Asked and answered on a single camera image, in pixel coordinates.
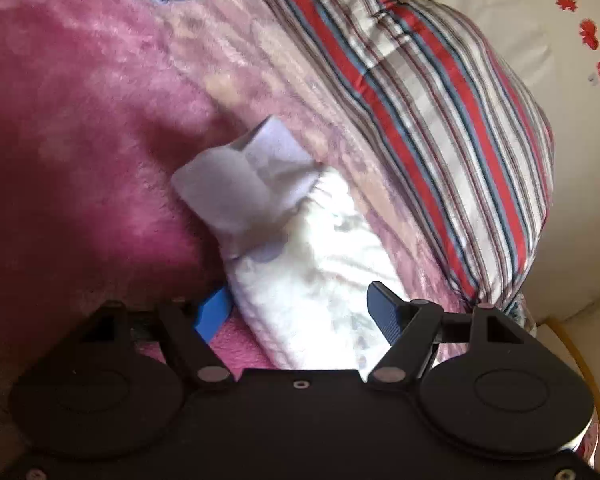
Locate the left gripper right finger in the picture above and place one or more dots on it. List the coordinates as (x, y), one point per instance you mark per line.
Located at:
(411, 329)

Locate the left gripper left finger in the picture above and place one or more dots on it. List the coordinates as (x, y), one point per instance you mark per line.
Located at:
(186, 352)

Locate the white floral garment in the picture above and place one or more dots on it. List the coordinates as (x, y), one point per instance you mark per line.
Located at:
(297, 253)

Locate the floral pillow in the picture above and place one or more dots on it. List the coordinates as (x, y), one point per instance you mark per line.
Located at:
(518, 311)

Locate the striped quilt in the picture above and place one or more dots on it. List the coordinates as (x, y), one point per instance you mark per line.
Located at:
(466, 144)

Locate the pink plush blanket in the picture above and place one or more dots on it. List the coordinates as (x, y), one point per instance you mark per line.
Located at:
(100, 102)

